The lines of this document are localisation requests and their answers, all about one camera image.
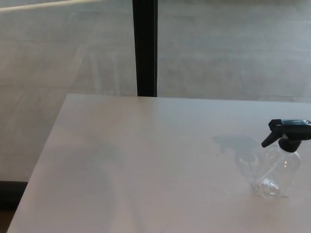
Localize black baseboard strip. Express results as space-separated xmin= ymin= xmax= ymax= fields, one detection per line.
xmin=0 ymin=181 xmax=29 ymax=212

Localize black vertical window post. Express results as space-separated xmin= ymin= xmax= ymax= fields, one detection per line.
xmin=132 ymin=0 xmax=159 ymax=98

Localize black spray trigger lid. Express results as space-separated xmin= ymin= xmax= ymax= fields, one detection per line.
xmin=261 ymin=118 xmax=311 ymax=152

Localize clear plastic spray bottle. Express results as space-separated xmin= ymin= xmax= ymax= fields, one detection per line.
xmin=251 ymin=145 xmax=302 ymax=198

